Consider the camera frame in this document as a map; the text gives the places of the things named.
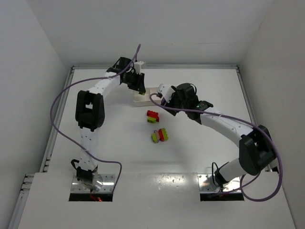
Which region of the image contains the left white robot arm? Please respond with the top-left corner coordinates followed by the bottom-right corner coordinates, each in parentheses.
top-left (72, 57), bottom-right (146, 187)

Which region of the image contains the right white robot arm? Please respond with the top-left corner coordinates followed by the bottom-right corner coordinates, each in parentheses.
top-left (157, 83), bottom-right (276, 187)

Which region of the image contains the white three-compartment tray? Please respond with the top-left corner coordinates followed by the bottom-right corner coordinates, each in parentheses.
top-left (133, 86), bottom-right (176, 107)

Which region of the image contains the red flat lego brick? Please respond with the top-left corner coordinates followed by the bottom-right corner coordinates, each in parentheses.
top-left (146, 110), bottom-right (158, 116)

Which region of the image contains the red and green rounded lego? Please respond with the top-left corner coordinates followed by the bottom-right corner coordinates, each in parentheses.
top-left (147, 115), bottom-right (159, 124)

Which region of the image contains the green red purple lego stack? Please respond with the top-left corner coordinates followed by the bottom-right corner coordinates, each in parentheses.
top-left (151, 128), bottom-right (168, 143)

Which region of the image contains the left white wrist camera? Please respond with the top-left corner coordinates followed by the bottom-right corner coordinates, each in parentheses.
top-left (133, 61), bottom-right (146, 74)

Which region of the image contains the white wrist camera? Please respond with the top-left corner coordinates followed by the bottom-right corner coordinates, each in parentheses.
top-left (133, 61), bottom-right (146, 74)
top-left (157, 83), bottom-right (175, 103)

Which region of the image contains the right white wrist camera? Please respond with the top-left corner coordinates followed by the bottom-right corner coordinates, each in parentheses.
top-left (157, 83), bottom-right (175, 103)

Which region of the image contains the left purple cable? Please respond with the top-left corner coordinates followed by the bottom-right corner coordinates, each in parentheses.
top-left (50, 43), bottom-right (122, 189)

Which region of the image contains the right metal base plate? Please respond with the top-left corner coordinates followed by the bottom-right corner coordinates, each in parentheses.
top-left (198, 174), bottom-right (241, 194)

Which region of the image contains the metal base plate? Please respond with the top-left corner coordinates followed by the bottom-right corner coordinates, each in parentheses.
top-left (198, 174), bottom-right (241, 194)
top-left (71, 174), bottom-right (115, 194)

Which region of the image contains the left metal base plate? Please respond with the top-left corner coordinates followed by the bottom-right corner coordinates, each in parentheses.
top-left (71, 174), bottom-right (115, 194)

